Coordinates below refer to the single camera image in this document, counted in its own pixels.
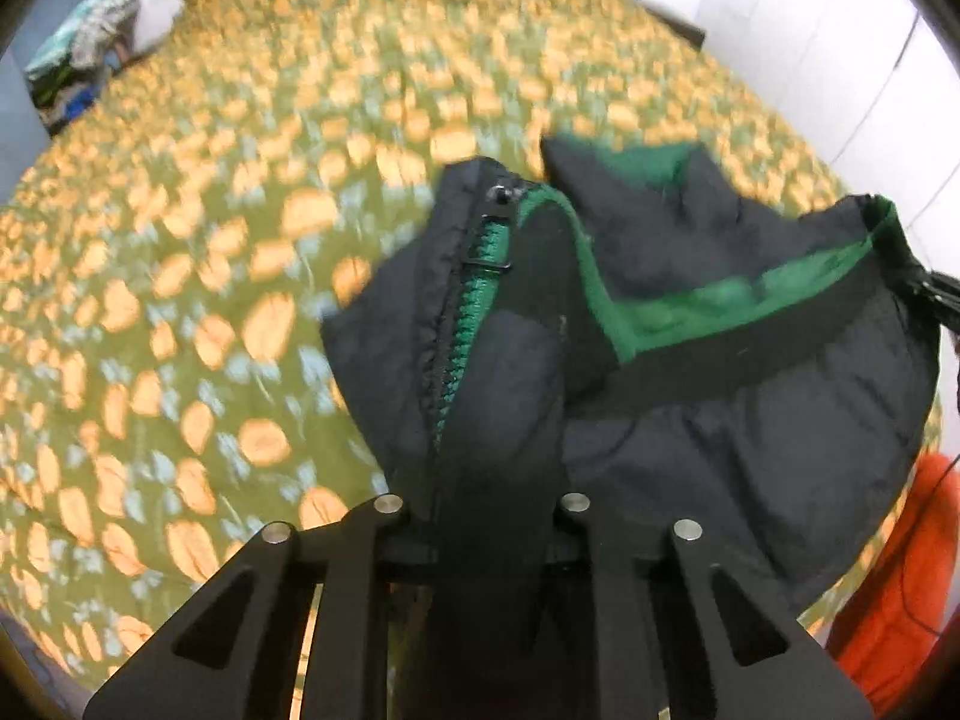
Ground black puffer jacket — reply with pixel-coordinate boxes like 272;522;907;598
320;135;942;718

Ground pile of clothes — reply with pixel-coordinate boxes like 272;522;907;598
25;0;142;135

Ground green orange floral duvet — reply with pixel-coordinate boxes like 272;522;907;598
2;0;935;691

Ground white wardrobe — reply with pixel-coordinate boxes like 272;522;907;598
698;0;958;244

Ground dark right nightstand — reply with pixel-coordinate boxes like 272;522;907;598
641;0;706;50

